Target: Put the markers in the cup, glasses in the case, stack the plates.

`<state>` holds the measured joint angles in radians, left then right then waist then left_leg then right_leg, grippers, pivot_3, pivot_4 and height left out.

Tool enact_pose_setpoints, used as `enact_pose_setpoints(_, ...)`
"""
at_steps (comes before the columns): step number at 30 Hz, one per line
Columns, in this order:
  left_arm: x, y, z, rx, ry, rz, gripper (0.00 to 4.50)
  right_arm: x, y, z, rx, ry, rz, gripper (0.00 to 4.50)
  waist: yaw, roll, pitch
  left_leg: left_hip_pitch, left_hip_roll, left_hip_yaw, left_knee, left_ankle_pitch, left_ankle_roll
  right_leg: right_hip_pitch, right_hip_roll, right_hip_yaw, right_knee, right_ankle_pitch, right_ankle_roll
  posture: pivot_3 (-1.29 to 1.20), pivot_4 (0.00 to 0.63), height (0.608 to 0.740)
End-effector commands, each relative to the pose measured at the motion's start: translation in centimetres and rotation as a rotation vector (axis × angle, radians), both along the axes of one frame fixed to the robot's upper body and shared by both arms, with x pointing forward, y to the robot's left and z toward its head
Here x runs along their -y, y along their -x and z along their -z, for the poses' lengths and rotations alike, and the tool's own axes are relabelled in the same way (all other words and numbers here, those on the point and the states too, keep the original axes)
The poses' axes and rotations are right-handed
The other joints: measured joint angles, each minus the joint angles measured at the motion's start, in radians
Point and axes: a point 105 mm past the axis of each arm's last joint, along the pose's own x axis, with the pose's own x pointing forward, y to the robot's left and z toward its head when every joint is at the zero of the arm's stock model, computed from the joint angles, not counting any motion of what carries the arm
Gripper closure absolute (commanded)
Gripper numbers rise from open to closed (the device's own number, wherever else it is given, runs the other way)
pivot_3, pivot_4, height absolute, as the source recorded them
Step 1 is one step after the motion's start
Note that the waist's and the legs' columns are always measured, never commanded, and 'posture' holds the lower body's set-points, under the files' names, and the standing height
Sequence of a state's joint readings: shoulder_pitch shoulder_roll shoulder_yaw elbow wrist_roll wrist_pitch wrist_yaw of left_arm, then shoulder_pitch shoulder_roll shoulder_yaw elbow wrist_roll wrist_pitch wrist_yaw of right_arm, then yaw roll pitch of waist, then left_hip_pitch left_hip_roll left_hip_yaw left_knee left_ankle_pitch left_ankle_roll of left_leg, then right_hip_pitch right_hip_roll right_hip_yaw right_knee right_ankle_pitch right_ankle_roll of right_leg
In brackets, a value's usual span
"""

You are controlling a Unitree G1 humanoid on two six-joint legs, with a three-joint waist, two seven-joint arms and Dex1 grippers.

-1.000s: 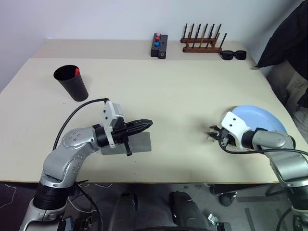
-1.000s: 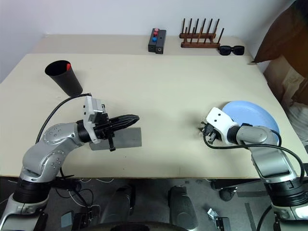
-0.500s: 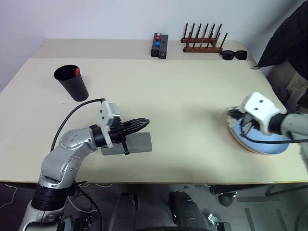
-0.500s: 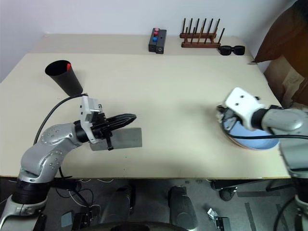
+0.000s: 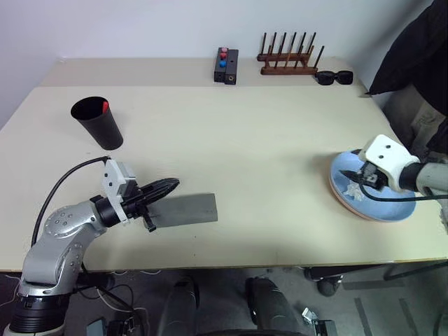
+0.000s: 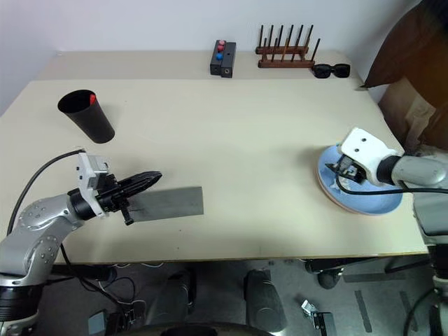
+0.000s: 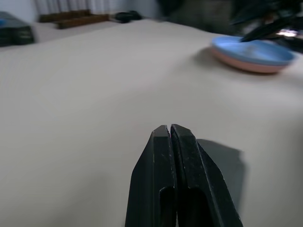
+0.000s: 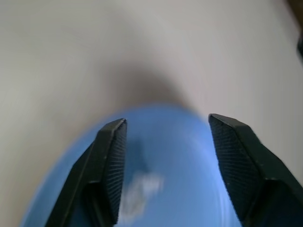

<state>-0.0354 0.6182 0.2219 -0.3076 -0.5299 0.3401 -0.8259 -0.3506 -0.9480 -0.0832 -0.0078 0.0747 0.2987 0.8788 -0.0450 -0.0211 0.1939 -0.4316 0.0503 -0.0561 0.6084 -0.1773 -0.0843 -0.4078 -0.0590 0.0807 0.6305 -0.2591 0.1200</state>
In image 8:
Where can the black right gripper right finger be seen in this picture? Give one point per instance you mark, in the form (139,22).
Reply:
(246,165)

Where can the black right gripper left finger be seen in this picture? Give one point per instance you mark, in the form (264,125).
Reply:
(99,175)

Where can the blue round object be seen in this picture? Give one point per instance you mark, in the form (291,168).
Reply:
(170,165)

